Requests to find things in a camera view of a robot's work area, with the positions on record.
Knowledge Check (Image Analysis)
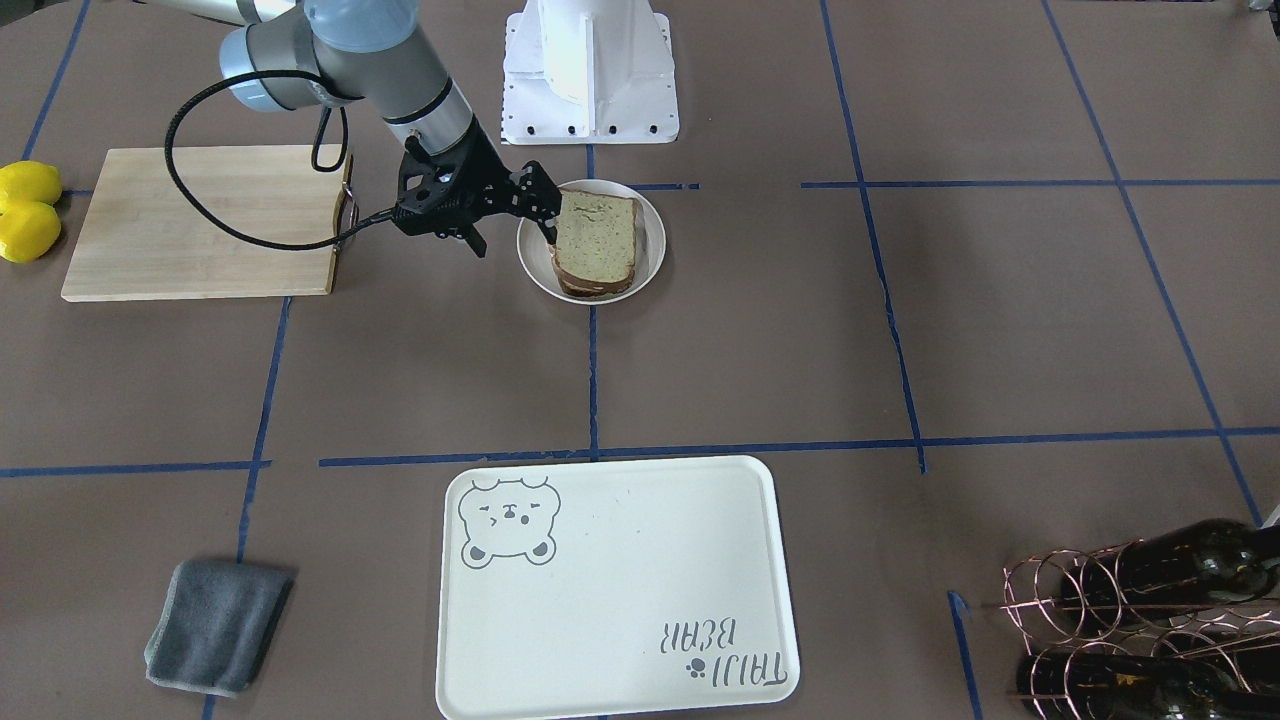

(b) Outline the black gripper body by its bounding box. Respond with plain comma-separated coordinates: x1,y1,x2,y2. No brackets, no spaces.
392,120,541,258

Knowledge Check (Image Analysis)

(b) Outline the bread slice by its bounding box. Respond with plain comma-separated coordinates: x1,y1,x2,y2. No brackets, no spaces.
549,252,639,299
550,190,640,281

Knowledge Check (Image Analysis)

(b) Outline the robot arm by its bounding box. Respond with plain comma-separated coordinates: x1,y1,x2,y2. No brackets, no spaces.
163,1,562,258

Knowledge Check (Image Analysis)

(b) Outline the cream bear tray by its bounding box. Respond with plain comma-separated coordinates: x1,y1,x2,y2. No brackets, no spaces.
435,455,801,719

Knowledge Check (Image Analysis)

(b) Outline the white round plate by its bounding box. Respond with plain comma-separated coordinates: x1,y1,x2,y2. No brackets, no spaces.
516,179,667,305

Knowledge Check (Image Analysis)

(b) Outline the bread slice under egg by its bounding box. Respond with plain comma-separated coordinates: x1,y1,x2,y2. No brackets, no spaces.
549,252,639,299

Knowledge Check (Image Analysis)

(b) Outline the wooden cutting board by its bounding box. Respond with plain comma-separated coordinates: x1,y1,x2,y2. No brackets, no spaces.
61,145,357,302

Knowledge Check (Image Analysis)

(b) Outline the yellow lemon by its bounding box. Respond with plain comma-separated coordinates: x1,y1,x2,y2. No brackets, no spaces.
1,160,64,214
1,201,61,263

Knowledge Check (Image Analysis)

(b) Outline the grey folded cloth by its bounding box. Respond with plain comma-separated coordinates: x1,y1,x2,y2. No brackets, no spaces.
143,559,294,698

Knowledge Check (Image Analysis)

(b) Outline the green wine bottle middle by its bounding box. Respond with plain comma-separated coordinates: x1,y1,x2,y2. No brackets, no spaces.
1014,647,1279,719

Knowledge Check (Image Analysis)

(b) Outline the green wine bottle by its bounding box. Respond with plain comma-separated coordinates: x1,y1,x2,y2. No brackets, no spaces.
1014,647,1279,719
1053,518,1279,637

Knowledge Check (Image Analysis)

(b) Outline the green wine bottle front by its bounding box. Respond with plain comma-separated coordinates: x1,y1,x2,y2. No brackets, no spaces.
1053,518,1279,637

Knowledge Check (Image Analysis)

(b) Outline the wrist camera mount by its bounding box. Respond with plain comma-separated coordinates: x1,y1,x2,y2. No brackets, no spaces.
390,151,486,258

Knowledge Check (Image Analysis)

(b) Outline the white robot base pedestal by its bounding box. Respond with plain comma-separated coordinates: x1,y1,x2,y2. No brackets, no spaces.
500,1,681,146

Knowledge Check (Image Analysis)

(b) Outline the copper wire bottle rack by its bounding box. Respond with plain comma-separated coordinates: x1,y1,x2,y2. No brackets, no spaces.
1001,542,1277,719

